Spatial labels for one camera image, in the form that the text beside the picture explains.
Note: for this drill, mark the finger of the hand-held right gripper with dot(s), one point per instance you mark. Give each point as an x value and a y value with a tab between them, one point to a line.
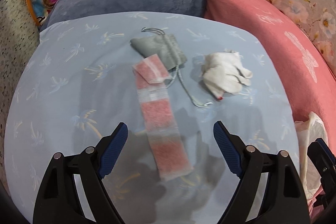
323	158

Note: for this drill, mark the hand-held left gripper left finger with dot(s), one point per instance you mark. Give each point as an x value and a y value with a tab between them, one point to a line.
113	150

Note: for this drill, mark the pink striped fabric strip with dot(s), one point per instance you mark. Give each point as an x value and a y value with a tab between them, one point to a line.
157	108

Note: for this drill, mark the white cloth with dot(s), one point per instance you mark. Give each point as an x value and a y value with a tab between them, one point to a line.
223	74

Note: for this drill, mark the light blue palm print cloth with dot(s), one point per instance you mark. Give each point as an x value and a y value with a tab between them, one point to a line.
65	82

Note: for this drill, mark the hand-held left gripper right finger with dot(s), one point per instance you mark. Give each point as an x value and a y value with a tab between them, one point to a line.
227	148

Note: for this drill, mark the bin with white plastic bag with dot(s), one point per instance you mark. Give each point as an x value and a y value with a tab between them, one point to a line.
309	129

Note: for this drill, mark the pink blanket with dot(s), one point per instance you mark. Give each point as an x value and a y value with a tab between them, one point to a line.
249	3

